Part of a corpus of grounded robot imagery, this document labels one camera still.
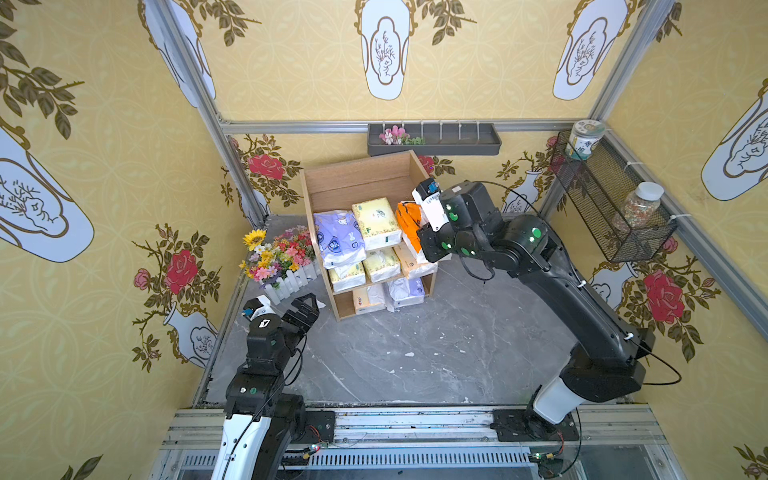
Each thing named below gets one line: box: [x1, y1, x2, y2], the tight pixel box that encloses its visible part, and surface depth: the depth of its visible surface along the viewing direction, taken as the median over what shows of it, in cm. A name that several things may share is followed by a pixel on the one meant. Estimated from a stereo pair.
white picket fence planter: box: [264, 259, 322, 305], surface depth 95 cm
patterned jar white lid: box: [565, 119, 606, 160], surface depth 87 cm
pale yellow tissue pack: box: [362, 247, 401, 283], surface depth 82 cm
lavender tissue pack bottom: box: [385, 277, 425, 313], surface depth 92 cm
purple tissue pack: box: [313, 210, 367, 269], surface depth 68 cm
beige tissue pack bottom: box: [352, 284, 386, 314], surface depth 92 cm
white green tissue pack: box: [328, 261, 366, 293], surface depth 80 cm
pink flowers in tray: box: [379, 125, 425, 145], surface depth 89 cm
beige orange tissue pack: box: [393, 242, 439, 279], surface depth 82 cm
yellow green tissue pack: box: [352, 197, 403, 251], surface depth 71 cm
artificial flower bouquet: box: [239, 226, 316, 289], surface depth 90 cm
